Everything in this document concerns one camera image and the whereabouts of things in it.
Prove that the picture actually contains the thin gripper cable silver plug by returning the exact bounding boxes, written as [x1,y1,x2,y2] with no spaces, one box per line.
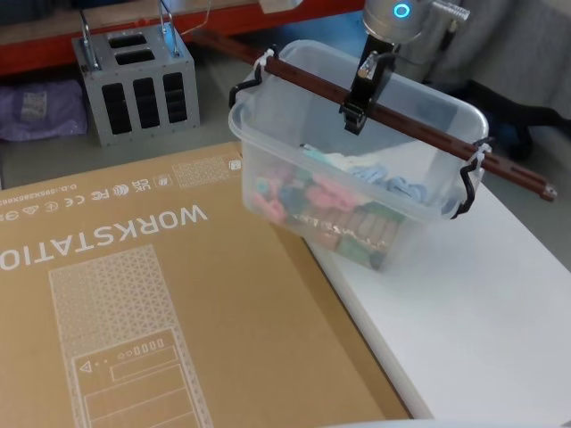
[358,49,397,82]

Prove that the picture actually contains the long brown slotted rod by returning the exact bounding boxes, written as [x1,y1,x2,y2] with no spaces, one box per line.
[191,31,559,202]

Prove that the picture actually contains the grey metal slotted box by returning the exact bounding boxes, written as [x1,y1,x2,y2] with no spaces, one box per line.
[70,21,201,149]

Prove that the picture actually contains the large brown cardboard box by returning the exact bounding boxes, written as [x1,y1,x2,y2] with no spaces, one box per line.
[0,140,412,428]

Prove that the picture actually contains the white zip tie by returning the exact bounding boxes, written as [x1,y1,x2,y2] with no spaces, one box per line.
[252,50,275,84]
[470,143,492,174]

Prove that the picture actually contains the pink toy ring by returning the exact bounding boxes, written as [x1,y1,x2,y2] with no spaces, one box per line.
[252,175,288,222]

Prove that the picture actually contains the light blue toy pieces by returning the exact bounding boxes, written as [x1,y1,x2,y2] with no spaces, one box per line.
[345,162,449,209]

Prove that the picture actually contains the purple plastic bag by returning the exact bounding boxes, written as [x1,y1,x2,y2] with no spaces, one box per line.
[0,78,102,144]

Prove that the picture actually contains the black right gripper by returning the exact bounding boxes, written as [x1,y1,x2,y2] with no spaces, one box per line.
[339,33,399,136]

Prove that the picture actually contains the grey fabric cover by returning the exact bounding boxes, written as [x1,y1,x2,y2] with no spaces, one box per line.
[418,0,571,115]

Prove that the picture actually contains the red shelf beam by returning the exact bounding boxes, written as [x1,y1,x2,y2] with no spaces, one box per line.
[0,0,366,60]

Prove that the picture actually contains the clear plastic storage bin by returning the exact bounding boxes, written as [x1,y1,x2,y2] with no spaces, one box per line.
[228,39,490,273]

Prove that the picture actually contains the pink toy piece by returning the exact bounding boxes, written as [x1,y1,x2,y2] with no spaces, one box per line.
[310,174,356,212]

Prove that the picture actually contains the steel box handle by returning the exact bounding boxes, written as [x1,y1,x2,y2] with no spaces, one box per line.
[78,7,103,73]
[156,0,183,60]

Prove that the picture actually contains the black chair base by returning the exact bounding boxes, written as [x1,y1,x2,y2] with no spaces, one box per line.
[420,77,571,162]

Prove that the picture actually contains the black bin clip handle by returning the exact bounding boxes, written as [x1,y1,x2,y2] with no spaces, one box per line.
[449,136,494,220]
[228,44,280,109]

